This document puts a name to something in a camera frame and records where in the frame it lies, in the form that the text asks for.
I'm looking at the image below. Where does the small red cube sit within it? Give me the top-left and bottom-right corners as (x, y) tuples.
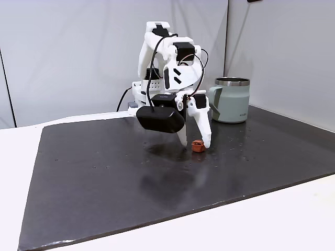
(191, 140), (206, 153)

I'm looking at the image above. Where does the grey-green mug steel rim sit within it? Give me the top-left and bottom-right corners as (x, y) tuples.
(208, 76), (251, 124)

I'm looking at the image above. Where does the black table mat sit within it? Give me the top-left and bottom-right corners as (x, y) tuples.
(17, 104), (335, 251)

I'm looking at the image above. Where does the black oval camera box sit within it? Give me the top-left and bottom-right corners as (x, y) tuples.
(136, 94), (185, 134)

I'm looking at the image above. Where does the thin servo wire bundle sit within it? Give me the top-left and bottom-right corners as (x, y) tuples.
(180, 48), (210, 96)

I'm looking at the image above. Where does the black camera cable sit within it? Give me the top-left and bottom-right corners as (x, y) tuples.
(146, 33), (179, 113)

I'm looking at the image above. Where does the black power cable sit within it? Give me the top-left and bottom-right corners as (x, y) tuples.
(116, 88), (132, 112)

